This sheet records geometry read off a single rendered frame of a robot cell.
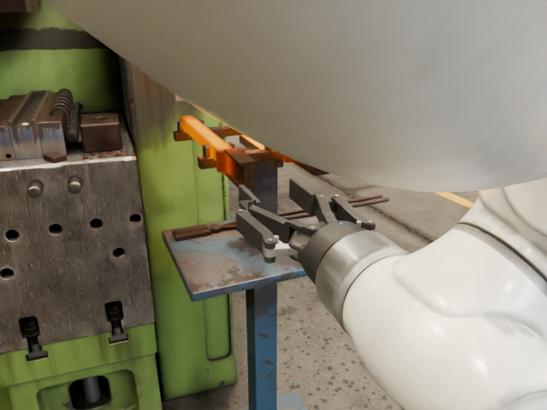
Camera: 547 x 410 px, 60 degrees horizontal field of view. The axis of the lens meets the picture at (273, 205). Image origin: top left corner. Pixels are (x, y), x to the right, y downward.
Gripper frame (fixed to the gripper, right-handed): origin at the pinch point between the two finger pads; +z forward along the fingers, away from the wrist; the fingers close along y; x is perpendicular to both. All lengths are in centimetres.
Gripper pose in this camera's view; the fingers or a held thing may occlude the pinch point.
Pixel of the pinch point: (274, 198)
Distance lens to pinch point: 63.7
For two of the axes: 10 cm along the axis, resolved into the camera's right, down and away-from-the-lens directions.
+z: -3.7, -3.6, 8.6
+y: 9.3, -1.4, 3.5
